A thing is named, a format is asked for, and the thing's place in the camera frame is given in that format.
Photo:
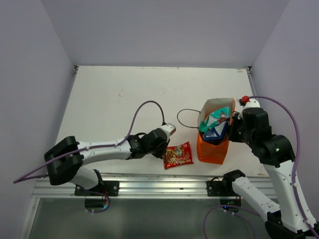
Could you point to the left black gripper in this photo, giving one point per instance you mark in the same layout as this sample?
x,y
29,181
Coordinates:
x,y
159,154

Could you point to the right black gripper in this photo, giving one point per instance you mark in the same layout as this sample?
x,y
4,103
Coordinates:
x,y
236,120

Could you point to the red snack packet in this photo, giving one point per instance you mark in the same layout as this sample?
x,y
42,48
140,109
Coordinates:
x,y
177,156

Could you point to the teal snack packet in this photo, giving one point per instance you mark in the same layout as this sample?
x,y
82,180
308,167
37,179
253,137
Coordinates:
x,y
214,119

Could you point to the blue snack packet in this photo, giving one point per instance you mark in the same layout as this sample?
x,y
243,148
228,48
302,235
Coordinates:
x,y
216,133

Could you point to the orange paper bag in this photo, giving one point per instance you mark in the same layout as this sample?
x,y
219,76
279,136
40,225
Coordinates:
x,y
213,151

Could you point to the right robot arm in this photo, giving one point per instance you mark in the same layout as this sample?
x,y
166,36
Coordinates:
x,y
288,218

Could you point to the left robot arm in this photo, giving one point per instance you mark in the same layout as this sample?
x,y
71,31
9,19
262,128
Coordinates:
x,y
66,161

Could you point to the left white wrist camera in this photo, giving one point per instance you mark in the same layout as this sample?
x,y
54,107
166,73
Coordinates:
x,y
169,129

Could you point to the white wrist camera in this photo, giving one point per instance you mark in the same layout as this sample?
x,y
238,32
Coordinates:
x,y
169,129
248,102

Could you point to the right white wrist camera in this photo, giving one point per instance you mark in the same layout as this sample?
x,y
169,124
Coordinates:
x,y
248,102

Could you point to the aluminium mounting rail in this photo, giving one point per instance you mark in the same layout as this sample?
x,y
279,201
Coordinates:
x,y
136,186

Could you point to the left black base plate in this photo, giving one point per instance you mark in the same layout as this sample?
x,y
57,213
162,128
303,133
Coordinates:
x,y
104,188

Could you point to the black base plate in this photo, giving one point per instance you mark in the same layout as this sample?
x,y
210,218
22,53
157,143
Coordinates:
x,y
216,188
104,188

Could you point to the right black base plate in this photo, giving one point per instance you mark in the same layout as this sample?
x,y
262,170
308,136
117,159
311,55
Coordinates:
x,y
216,188

